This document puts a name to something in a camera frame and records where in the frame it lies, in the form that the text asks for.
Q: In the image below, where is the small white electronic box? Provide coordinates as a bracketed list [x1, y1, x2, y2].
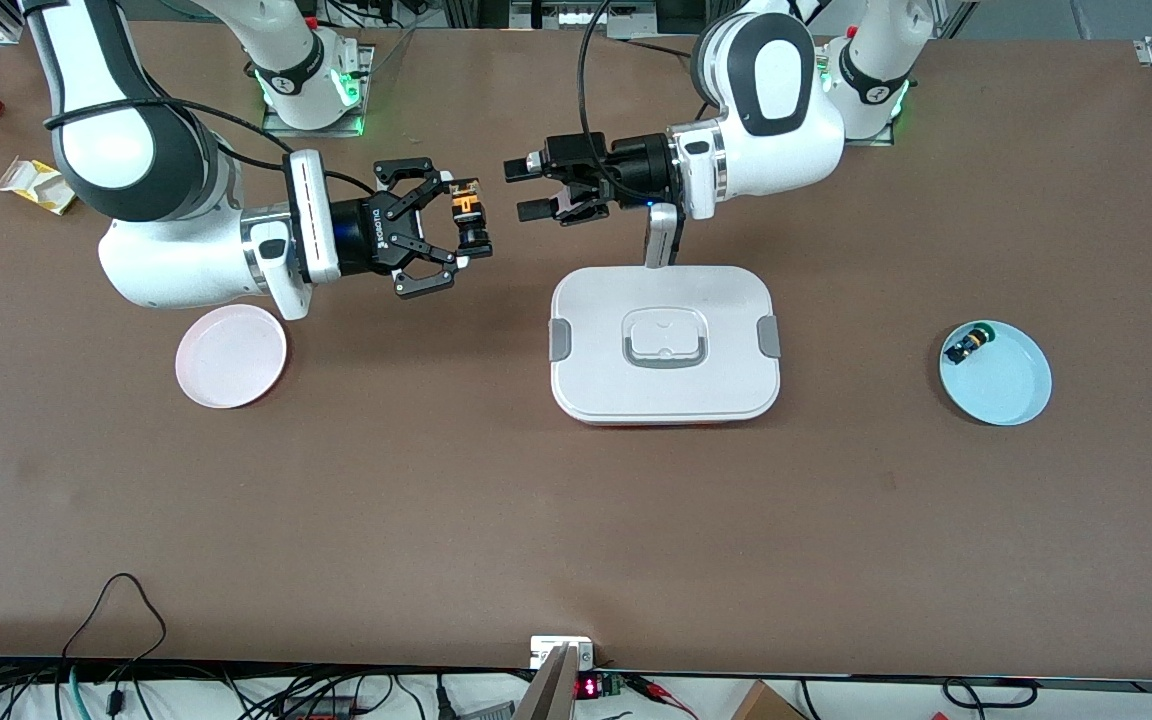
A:
[530, 636, 595, 671]

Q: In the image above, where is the gray metal bar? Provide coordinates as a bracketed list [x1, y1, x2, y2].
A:
[511, 643, 577, 720]

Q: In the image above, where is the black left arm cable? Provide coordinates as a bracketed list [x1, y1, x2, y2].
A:
[577, 0, 637, 206]

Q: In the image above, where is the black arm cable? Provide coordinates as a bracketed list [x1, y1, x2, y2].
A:
[577, 0, 637, 206]
[42, 97, 379, 196]

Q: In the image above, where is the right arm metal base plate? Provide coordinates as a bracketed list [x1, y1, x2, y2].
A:
[261, 42, 375, 138]

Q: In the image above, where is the light blue round plate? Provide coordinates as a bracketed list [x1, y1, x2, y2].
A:
[939, 320, 1053, 427]

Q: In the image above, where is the small black yellow part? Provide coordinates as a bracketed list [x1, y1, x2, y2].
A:
[943, 326, 997, 367]

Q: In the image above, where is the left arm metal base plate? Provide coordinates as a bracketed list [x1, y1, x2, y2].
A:
[816, 60, 899, 148]

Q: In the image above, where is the black cable to base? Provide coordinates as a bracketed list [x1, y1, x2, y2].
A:
[616, 38, 705, 63]

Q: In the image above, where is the black looped table cable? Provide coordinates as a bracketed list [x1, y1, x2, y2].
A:
[61, 572, 169, 701]

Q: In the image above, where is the yellow and white carton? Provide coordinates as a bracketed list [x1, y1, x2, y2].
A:
[0, 157, 79, 217]

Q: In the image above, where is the orange and black switch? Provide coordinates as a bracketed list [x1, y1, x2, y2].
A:
[448, 178, 493, 251]

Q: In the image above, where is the pink round plate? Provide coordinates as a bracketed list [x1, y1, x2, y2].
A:
[175, 304, 289, 410]

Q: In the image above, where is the white lidded lunch box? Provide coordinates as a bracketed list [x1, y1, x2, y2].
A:
[548, 265, 782, 427]

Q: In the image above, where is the brown cardboard box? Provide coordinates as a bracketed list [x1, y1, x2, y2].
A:
[731, 680, 807, 720]

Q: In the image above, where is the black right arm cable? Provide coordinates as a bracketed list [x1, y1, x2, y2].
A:
[42, 97, 379, 196]

